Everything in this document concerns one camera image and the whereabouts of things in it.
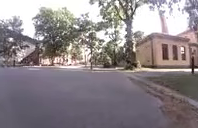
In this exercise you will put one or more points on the stone kerb strip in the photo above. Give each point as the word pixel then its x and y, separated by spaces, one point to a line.
pixel 173 100

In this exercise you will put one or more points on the grey asphalt road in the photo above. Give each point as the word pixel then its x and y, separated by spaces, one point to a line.
pixel 60 96

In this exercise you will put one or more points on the beige building with dark windows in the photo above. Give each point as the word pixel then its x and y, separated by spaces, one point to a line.
pixel 168 50

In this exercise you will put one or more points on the grass lawn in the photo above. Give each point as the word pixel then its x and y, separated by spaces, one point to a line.
pixel 187 83

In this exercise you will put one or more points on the building with sloped roof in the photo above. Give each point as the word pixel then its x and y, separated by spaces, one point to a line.
pixel 27 53

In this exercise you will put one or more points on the dark post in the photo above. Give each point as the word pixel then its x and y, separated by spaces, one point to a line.
pixel 192 65

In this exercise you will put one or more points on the tall tree with thick trunk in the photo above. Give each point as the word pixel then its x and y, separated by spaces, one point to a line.
pixel 128 36

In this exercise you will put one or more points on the group of trees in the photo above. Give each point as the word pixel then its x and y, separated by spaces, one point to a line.
pixel 53 33

